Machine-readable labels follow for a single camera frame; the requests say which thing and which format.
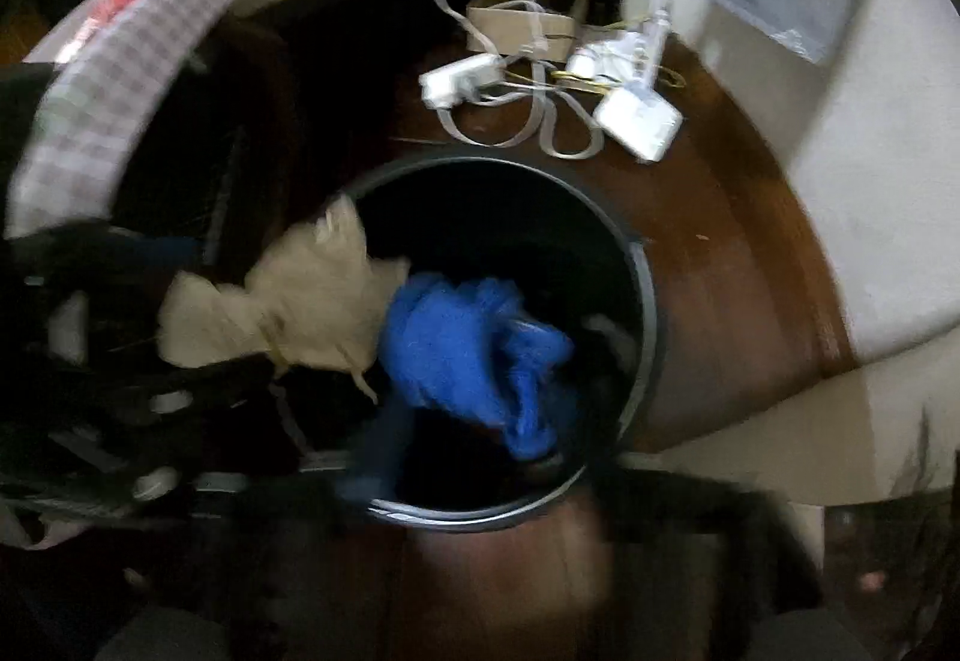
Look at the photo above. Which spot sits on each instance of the pink checkered tablecloth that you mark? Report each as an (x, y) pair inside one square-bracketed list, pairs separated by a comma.
[(97, 106)]

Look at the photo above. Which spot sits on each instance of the white power strip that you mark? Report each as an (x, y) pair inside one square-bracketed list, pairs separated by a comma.
[(457, 80)]

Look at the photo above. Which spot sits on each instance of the open cardboard box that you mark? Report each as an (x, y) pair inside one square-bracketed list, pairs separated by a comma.
[(510, 20)]

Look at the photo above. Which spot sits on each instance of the blue cloth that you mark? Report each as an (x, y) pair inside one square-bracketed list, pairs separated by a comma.
[(450, 346)]

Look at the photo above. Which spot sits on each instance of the white router with antennas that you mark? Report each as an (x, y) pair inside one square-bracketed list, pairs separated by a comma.
[(637, 117)]

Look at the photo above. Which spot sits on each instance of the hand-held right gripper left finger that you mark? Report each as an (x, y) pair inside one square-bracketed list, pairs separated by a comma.
[(371, 466)]

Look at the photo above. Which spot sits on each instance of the white modem box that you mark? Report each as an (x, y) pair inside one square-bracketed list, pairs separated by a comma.
[(600, 57)]

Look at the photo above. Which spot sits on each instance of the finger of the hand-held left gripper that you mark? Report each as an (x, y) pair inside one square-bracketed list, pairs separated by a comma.
[(221, 376)]

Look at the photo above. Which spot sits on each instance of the beige cloth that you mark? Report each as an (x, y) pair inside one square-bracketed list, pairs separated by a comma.
[(315, 301)]

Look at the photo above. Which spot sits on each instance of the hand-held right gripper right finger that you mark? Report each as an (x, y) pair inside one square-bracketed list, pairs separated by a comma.
[(660, 518)]

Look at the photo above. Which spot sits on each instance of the black round trash bin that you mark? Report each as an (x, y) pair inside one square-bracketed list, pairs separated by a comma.
[(487, 218)]

